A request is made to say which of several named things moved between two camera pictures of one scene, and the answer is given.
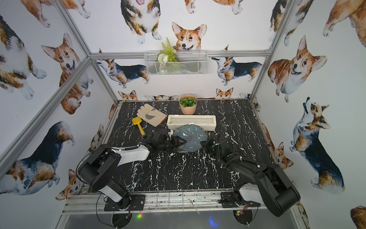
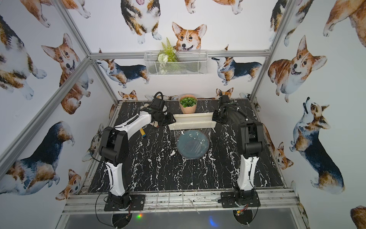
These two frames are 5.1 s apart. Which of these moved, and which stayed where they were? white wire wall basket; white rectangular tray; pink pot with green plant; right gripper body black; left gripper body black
Moved: right gripper body black; white rectangular tray; left gripper body black
Stayed: white wire wall basket; pink pot with green plant
